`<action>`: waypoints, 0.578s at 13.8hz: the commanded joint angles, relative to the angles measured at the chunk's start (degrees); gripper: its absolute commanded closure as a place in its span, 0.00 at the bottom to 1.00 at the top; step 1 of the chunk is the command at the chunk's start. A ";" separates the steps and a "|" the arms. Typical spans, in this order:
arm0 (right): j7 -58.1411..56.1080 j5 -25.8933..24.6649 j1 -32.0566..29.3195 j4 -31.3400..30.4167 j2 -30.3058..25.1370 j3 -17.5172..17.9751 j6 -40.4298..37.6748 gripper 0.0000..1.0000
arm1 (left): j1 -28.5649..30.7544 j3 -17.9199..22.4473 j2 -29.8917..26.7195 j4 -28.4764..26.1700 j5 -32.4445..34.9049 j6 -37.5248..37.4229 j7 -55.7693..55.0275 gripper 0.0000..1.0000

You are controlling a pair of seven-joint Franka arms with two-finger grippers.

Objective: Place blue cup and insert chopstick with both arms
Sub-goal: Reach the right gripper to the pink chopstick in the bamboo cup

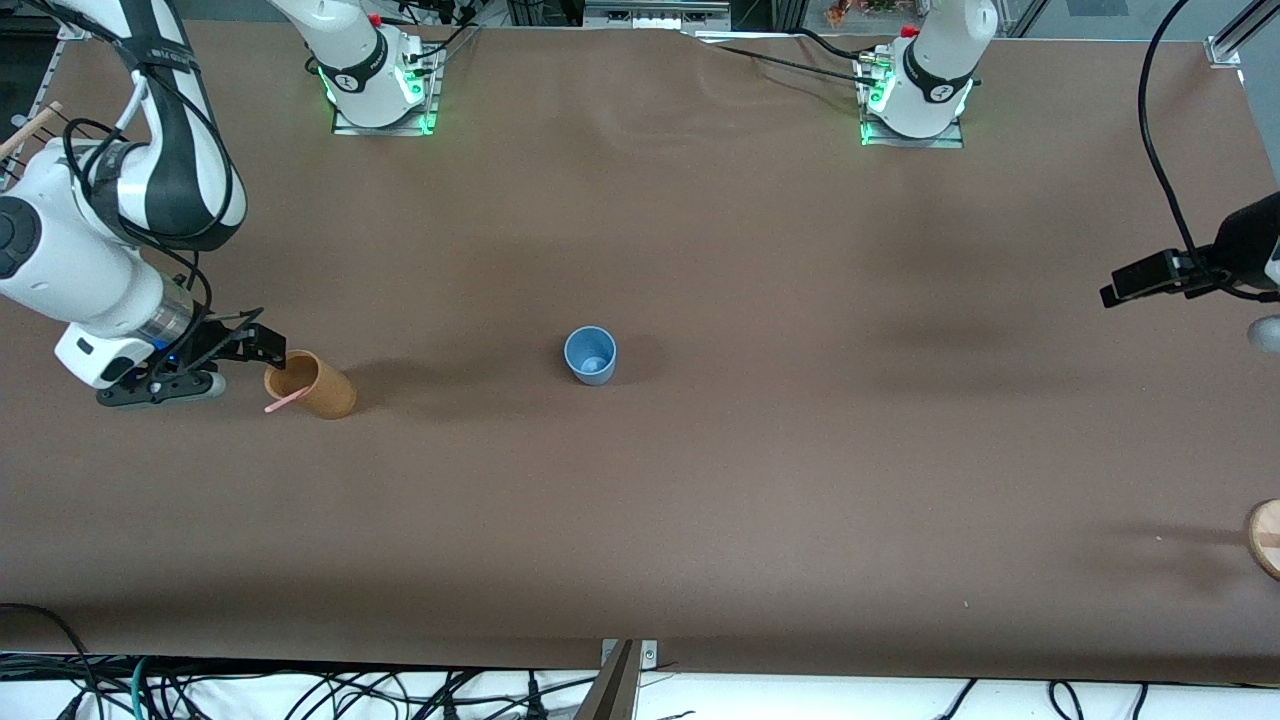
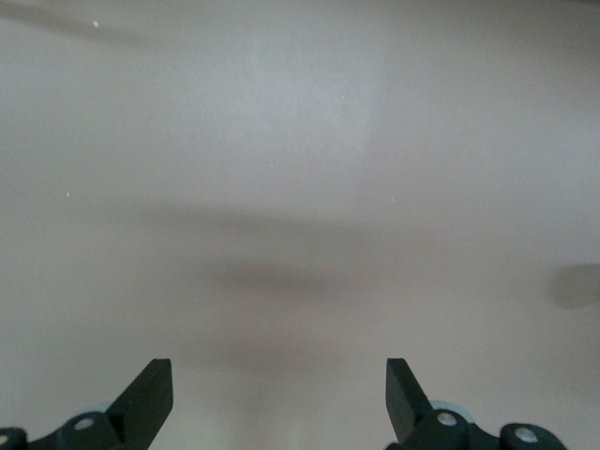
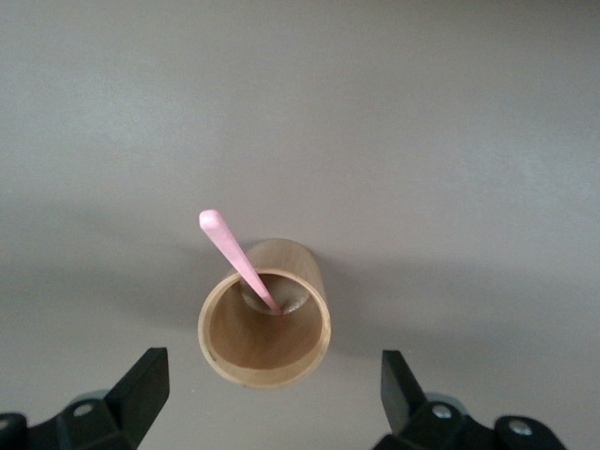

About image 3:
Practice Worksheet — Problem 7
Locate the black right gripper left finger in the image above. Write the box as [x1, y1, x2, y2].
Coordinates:
[0, 346, 171, 450]

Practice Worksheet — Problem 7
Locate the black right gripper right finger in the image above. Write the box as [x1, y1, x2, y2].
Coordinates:
[376, 349, 571, 450]

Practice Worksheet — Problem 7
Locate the pink chopstick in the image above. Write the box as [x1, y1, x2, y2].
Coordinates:
[198, 208, 284, 317]

